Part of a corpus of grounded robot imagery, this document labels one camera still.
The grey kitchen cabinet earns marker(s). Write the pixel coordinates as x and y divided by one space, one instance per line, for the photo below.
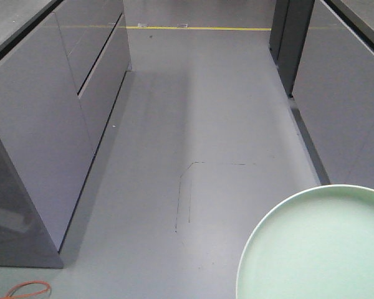
62 64
324 53

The grey left kitchen cabinet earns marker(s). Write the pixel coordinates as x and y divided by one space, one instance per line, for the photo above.
62 64

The light green round plate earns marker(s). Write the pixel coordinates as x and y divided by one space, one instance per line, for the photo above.
318 243

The grey right kitchen cabinet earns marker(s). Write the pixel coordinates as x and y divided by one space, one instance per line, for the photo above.
324 53

